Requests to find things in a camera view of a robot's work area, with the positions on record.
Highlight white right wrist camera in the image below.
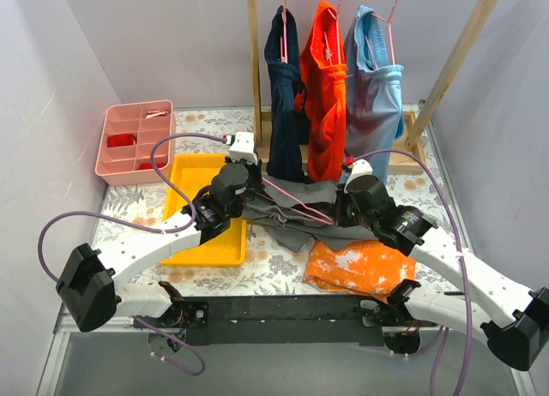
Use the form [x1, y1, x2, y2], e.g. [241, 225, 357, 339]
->
[340, 158, 373, 187]

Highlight pink divided organizer box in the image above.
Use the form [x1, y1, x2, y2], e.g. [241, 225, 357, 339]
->
[95, 99, 175, 186]

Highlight pink wire hanger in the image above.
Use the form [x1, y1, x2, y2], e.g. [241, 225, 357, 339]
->
[255, 175, 338, 225]

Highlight light blue shorts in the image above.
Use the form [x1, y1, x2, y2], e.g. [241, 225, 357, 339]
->
[344, 5, 404, 158]

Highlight red cloth front compartment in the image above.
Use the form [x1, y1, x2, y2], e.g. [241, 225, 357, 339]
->
[137, 163, 166, 171]

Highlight orange white folded shorts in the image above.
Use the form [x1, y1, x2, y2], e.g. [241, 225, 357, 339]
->
[304, 241, 416, 303]

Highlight pink hanger with navy shorts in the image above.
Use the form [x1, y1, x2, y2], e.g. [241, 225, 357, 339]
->
[281, 0, 288, 63]

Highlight wooden clothes rack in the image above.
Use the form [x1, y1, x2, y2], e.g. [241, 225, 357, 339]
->
[246, 0, 499, 175]

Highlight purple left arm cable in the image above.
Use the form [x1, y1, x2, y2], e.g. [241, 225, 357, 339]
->
[37, 132, 235, 376]

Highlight pink hanger with blue shorts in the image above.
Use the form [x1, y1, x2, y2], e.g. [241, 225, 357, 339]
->
[371, 0, 400, 65]

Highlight red folded cloth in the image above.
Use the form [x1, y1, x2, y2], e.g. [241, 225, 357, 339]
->
[106, 133, 136, 148]

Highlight navy blue shorts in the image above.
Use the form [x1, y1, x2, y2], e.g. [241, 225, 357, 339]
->
[264, 7, 313, 184]

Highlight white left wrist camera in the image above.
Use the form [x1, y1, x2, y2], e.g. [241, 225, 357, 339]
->
[224, 132, 258, 165]

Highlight yellow plastic tray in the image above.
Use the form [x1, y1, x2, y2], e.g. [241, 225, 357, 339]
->
[160, 153, 247, 267]

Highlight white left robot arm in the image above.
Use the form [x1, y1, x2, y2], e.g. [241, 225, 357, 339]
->
[56, 160, 262, 333]

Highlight grey shorts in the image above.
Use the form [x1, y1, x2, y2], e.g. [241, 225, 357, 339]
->
[242, 176, 377, 252]

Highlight white red cloth back compartment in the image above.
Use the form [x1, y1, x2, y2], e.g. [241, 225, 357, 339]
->
[144, 111, 171, 119]

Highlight red orange shorts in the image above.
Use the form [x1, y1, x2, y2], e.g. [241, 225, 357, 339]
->
[300, 0, 347, 182]

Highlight pink hanger with red shorts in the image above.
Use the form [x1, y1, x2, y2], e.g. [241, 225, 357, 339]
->
[323, 0, 345, 83]

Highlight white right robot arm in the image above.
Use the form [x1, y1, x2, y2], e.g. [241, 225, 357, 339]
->
[335, 175, 548, 371]

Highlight floral table mat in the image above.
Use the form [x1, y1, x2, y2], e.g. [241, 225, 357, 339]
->
[92, 107, 458, 297]

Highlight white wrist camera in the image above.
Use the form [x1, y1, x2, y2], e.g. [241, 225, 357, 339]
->
[340, 158, 373, 187]
[224, 132, 258, 165]

